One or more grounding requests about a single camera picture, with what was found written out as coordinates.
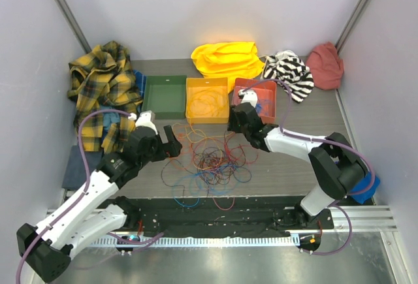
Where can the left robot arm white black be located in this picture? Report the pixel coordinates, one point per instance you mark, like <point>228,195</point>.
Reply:
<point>49,246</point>

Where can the pink red cloth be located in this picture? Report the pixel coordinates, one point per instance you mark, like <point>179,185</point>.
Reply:
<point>325,66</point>

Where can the dark grey folded cloth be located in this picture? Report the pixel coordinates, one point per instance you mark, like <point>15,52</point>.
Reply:
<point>75,173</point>

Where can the blue cloth at right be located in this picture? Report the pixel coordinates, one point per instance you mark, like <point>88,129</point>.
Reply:
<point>363,191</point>

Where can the blue towel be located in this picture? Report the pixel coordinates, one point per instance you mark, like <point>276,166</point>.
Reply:
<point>140,81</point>

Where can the yellow cloth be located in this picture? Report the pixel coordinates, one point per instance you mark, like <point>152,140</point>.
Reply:
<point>227,59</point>

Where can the yellow plaid flannel shirt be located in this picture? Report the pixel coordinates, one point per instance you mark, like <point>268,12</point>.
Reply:
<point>103,79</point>

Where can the slotted cable duct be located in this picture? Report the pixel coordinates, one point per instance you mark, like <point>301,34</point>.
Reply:
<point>289,241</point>

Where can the left aluminium corner rail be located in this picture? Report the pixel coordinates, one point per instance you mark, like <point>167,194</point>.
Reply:
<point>73,24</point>

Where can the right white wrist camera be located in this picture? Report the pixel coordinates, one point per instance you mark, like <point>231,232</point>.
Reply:
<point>248,96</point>

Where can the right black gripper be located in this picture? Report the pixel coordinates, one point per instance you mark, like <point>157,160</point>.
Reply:
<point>232,125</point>

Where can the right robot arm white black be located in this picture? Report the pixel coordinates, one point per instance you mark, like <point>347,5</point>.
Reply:
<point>337,166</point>

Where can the aluminium corner rail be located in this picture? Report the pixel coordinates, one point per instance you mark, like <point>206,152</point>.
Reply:
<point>73,24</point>
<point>353,20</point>

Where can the black white striped cloth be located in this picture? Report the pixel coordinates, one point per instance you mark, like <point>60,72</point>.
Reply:
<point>289,68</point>

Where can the yellow plastic tray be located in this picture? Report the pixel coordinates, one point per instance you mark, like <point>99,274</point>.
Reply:
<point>207,100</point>

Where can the red orange plastic tray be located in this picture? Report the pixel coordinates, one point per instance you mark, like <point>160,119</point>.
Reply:
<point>266,92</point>

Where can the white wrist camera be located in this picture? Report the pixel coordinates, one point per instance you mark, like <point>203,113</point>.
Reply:
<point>145,119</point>
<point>248,96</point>

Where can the right aluminium corner rail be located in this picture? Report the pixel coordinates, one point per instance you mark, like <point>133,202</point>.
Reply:
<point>353,20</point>

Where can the green plastic tray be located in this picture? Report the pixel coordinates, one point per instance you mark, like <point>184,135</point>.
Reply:
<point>165,96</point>

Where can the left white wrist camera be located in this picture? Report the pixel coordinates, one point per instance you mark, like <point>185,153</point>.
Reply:
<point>145,119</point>

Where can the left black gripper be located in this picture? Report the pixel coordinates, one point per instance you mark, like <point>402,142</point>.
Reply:
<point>172,150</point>

